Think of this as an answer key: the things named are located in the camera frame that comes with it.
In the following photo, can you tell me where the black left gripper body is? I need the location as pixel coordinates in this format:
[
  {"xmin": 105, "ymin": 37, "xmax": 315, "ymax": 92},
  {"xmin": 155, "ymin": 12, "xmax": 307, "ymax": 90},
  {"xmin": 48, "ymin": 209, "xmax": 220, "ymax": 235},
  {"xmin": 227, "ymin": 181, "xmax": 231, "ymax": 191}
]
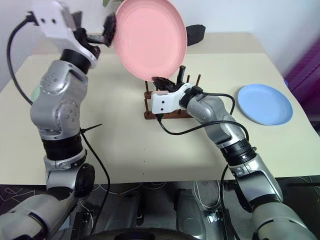
[{"xmin": 71, "ymin": 10, "xmax": 106, "ymax": 60}]

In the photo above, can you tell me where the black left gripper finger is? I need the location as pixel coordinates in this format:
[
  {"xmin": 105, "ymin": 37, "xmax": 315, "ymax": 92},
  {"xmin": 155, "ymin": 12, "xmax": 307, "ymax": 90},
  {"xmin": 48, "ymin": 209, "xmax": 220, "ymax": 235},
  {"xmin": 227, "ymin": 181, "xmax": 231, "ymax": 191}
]
[{"xmin": 101, "ymin": 14, "xmax": 118, "ymax": 47}]

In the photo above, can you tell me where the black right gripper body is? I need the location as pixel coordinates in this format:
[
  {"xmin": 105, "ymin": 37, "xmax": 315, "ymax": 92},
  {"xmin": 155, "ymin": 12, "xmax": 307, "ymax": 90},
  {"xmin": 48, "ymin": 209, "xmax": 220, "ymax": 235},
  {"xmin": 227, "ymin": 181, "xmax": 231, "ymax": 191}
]
[{"xmin": 159, "ymin": 79, "xmax": 186, "ymax": 94}]

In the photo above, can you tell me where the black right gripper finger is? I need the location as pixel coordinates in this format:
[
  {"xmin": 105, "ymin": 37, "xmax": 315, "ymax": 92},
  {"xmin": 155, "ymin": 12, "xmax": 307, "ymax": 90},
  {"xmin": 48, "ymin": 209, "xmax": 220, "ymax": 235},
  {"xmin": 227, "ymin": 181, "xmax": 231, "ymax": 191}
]
[
  {"xmin": 176, "ymin": 65, "xmax": 187, "ymax": 85},
  {"xmin": 151, "ymin": 75, "xmax": 174, "ymax": 87}
]

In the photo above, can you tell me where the pink plate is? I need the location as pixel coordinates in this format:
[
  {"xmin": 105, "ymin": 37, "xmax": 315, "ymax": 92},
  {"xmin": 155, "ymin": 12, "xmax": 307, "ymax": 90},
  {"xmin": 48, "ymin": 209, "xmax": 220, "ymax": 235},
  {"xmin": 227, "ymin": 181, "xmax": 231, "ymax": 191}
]
[{"xmin": 113, "ymin": 0, "xmax": 188, "ymax": 82}]

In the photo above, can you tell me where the wooden dish rack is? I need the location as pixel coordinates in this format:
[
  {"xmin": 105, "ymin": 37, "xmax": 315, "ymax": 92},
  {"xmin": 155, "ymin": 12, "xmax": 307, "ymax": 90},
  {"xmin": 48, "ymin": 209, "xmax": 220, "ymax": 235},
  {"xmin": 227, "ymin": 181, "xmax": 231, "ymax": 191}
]
[{"xmin": 143, "ymin": 73, "xmax": 204, "ymax": 121}]

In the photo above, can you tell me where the black angular object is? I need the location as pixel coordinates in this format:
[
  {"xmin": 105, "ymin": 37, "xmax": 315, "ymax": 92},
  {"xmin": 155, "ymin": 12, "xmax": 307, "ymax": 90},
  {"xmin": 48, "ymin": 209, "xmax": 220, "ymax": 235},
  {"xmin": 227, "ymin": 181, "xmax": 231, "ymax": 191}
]
[{"xmin": 185, "ymin": 24, "xmax": 207, "ymax": 47}]

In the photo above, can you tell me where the green plate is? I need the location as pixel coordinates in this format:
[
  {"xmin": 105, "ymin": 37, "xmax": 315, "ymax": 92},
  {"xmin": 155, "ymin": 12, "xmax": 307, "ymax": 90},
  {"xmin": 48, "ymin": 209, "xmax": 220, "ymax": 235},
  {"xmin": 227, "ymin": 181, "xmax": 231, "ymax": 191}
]
[{"xmin": 29, "ymin": 84, "xmax": 42, "ymax": 103}]

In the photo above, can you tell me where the blue plate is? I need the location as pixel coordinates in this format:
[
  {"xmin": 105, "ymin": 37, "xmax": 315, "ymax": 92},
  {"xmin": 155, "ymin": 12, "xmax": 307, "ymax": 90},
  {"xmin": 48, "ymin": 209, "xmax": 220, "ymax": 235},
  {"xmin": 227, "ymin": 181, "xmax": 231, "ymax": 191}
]
[{"xmin": 237, "ymin": 83, "xmax": 294, "ymax": 126}]

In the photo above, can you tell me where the grey rounded robot leg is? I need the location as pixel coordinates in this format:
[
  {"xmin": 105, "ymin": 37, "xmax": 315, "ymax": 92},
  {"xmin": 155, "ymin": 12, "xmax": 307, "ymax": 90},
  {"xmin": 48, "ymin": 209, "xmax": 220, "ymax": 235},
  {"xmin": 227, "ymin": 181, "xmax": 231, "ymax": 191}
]
[{"xmin": 174, "ymin": 188, "xmax": 209, "ymax": 236}]

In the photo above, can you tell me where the purple curtain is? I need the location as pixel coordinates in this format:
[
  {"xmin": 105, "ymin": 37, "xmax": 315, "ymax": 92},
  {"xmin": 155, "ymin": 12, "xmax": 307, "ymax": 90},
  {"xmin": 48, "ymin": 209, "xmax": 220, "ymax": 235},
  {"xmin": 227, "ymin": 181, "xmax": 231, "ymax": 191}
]
[{"xmin": 284, "ymin": 39, "xmax": 320, "ymax": 107}]

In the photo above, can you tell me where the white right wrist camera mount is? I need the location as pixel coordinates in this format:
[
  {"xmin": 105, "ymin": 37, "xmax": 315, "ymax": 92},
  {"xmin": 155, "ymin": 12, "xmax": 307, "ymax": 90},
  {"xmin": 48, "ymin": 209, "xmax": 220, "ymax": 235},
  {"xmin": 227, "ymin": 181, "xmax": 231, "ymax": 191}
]
[{"xmin": 150, "ymin": 83, "xmax": 193, "ymax": 115}]

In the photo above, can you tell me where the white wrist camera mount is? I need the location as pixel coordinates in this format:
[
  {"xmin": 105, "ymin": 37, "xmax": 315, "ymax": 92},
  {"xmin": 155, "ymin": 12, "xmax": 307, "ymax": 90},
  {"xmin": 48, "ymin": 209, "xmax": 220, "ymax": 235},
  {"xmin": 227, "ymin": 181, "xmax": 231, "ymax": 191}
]
[
  {"xmin": 150, "ymin": 83, "xmax": 193, "ymax": 115},
  {"xmin": 31, "ymin": 0, "xmax": 100, "ymax": 70}
]

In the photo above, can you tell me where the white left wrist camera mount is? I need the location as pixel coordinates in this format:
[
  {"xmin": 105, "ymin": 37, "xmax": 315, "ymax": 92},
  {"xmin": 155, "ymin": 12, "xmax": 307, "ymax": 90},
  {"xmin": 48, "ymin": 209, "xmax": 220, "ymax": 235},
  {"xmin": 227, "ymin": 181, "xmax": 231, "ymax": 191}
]
[{"xmin": 31, "ymin": 0, "xmax": 100, "ymax": 70}]

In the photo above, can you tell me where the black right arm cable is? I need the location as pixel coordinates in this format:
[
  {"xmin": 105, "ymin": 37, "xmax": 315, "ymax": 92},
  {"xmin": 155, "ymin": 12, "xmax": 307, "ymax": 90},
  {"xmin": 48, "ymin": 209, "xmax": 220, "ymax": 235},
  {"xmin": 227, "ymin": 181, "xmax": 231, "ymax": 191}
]
[{"xmin": 156, "ymin": 86, "xmax": 251, "ymax": 151}]

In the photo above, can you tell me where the black cable tie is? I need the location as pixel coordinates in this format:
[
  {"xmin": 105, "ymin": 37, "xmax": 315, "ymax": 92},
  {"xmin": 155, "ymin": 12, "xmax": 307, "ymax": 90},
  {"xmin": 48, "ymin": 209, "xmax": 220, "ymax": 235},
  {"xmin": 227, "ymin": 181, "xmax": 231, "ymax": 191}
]
[{"xmin": 80, "ymin": 123, "xmax": 103, "ymax": 133}]

